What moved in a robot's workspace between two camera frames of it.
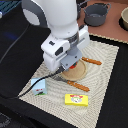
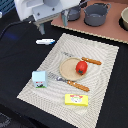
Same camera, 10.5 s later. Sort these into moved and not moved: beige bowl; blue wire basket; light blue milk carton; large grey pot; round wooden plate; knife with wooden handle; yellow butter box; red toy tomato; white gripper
Moved: red toy tomato; white gripper; light blue milk carton
Not moved: yellow butter box; round wooden plate; large grey pot; knife with wooden handle; blue wire basket; beige bowl
